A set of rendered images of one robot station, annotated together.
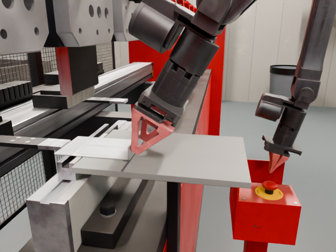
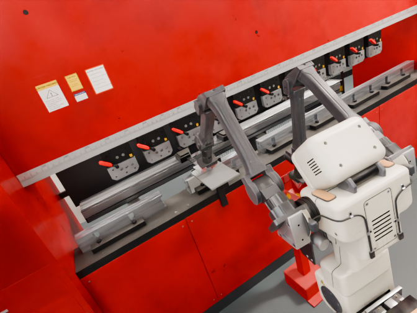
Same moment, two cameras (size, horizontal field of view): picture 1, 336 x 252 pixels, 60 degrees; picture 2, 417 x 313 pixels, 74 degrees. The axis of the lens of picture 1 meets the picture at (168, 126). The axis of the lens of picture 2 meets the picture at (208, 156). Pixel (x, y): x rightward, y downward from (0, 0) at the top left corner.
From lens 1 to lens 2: 1.32 m
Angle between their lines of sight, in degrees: 55
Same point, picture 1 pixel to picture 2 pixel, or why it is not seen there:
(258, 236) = not seen: hidden behind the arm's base
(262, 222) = not seen: hidden behind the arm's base
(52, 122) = (221, 145)
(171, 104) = (204, 163)
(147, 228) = (210, 193)
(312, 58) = (295, 140)
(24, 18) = (165, 151)
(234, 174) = (213, 185)
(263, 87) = not seen: outside the picture
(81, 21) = (184, 141)
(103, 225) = (198, 189)
